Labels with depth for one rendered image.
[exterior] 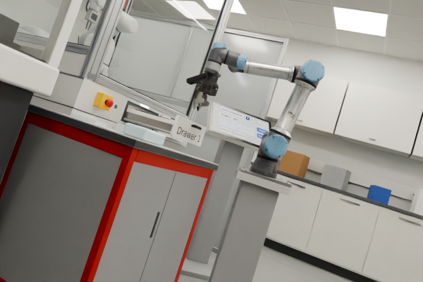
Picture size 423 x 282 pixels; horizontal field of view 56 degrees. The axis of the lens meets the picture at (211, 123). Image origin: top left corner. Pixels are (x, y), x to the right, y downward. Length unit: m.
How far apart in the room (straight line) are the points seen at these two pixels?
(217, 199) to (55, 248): 1.68
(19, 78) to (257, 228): 1.33
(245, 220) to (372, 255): 2.85
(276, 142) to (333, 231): 2.90
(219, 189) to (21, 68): 1.91
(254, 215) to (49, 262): 1.04
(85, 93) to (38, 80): 0.51
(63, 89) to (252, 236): 1.17
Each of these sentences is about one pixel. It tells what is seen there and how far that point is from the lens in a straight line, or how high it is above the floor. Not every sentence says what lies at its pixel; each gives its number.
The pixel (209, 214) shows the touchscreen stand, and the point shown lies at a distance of 2.99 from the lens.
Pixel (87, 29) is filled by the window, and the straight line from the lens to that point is 2.05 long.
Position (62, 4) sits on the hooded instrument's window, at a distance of 1.51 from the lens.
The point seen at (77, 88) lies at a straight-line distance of 1.93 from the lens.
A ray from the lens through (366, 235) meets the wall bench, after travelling 4.79.
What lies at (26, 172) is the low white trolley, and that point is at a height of 0.51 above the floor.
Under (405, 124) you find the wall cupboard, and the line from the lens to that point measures 5.25.
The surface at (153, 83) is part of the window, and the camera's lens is 2.30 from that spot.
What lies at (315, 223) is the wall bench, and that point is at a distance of 4.81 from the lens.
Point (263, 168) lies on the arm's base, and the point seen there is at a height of 0.81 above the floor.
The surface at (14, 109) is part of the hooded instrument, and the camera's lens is 1.52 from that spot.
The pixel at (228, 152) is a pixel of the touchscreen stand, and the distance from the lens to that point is 2.96.
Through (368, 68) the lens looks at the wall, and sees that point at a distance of 5.79.
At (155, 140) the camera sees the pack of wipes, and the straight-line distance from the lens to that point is 1.44.
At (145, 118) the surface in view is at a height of 0.87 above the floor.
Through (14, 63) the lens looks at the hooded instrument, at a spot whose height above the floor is 0.87.
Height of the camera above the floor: 0.77
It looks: 5 degrees up
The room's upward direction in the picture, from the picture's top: 18 degrees clockwise
